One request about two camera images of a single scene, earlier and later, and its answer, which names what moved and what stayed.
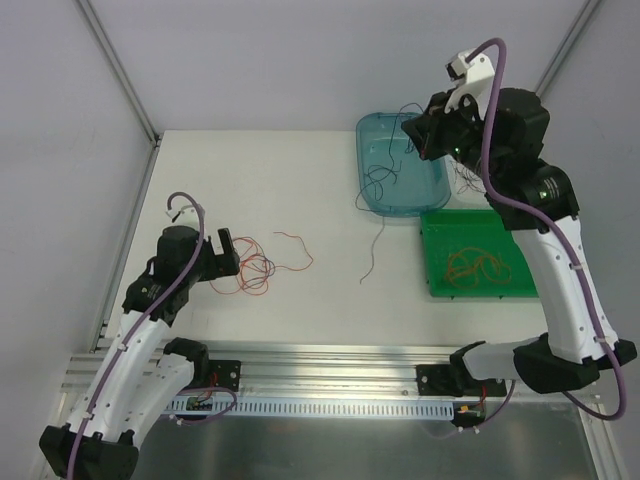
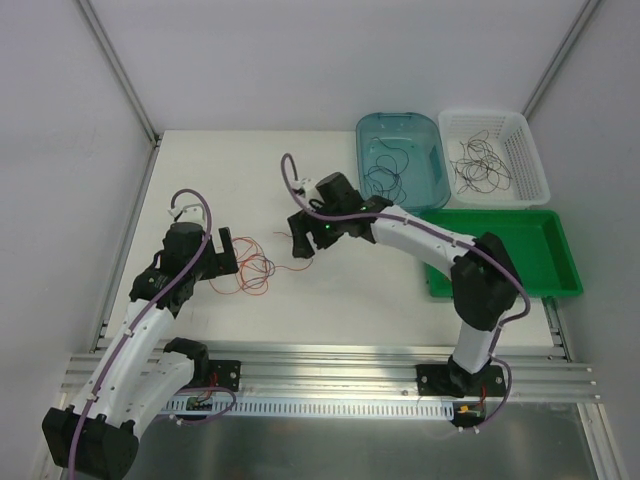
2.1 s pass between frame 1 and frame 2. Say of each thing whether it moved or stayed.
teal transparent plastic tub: stayed
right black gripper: moved
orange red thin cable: stayed
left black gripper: stayed
